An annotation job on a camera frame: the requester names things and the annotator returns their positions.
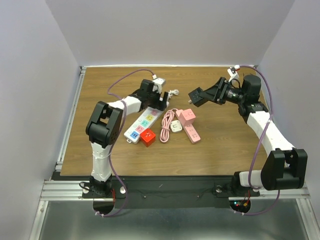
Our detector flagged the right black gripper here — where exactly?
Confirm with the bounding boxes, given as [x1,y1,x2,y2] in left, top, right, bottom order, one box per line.
[198,76,246,105]

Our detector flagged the black cube socket plug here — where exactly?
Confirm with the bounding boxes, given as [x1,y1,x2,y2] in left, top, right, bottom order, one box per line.
[188,87,203,107]

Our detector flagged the white multicolour power strip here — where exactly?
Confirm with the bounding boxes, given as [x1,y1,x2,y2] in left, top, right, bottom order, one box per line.
[123,107,164,144]

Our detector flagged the red cube socket plug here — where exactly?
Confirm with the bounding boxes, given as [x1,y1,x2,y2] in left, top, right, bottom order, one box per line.
[139,128,156,148]

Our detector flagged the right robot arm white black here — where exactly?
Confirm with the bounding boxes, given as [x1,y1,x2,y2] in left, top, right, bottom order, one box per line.
[188,74,308,195]

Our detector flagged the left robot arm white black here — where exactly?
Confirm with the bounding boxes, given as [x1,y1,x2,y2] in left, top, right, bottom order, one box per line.
[83,77,169,197]

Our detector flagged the white plug adapter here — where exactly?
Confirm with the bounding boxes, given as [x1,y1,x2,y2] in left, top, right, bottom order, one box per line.
[169,120,183,133]

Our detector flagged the pink power strip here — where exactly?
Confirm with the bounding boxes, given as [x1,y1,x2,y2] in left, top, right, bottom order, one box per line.
[175,108,201,144]

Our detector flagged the pink coiled cable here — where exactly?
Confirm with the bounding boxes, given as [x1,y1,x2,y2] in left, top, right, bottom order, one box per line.
[159,108,179,144]

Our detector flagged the white power strip cord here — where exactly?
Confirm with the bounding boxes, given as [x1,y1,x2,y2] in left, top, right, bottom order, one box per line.
[167,88,181,99]

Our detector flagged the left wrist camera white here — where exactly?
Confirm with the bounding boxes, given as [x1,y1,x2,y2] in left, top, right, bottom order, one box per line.
[152,77,166,93]

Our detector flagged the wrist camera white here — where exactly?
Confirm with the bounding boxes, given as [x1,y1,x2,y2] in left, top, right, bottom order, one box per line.
[227,65,241,82]
[152,77,166,93]

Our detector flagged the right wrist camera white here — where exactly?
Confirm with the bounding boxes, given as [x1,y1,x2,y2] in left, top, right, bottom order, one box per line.
[227,65,241,82]

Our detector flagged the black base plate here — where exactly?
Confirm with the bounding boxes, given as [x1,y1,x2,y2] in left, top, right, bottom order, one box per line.
[82,175,260,209]

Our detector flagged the aluminium frame rail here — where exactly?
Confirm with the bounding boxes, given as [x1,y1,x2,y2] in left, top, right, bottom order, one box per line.
[40,180,311,201]

